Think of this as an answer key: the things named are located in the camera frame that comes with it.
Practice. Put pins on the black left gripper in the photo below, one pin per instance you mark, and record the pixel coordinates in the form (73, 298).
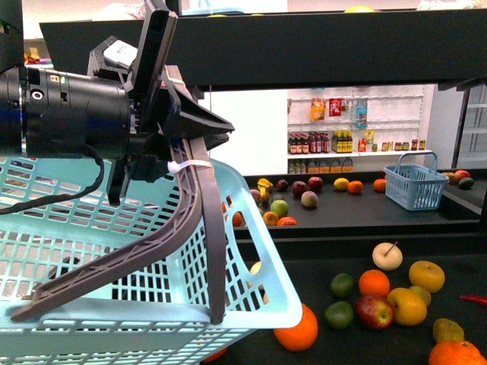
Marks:
(162, 110)

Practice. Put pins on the grey basket handle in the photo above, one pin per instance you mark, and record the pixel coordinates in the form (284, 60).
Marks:
(199, 202)

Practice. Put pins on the light teal plastic shopping basket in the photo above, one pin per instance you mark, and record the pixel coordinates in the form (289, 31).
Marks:
(180, 269)

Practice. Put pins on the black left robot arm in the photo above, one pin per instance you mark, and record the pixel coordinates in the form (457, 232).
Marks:
(50, 114)

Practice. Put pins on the yellow lemon back shelf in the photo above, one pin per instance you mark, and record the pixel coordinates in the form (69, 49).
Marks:
(341, 184)

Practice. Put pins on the black fruit shelf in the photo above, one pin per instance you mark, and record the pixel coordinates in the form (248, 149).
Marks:
(447, 48)

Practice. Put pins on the white round pear left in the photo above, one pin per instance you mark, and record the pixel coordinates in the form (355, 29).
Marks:
(255, 267)

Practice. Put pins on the green lime upper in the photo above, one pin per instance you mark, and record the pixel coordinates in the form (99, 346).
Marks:
(342, 285)

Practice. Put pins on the green lime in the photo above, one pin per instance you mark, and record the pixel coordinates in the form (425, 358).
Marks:
(342, 285)
(339, 315)

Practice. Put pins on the orange front bottom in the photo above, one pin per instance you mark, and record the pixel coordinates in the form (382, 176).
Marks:
(302, 336)

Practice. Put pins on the white pear with stem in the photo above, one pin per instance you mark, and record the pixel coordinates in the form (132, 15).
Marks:
(387, 256)

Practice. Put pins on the small blue basket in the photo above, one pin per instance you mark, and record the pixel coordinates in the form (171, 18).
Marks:
(415, 187)

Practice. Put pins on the green lime lower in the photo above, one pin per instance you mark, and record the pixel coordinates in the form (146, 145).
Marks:
(339, 315)

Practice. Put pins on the orange middle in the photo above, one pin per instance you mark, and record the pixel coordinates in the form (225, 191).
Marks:
(374, 282)

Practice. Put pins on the red yellow apple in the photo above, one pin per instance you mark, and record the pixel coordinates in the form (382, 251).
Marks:
(375, 312)

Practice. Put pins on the yellow apple back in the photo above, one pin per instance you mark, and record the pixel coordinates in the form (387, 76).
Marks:
(428, 275)

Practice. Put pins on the yellow apple front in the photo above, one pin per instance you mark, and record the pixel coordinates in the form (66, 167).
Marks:
(409, 308)

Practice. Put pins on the brown green pear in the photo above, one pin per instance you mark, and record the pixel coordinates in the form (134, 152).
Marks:
(447, 330)

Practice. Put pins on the red chili pepper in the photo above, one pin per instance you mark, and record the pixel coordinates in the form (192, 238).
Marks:
(482, 301)

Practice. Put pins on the large orange right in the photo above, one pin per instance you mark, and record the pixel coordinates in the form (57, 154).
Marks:
(455, 352)

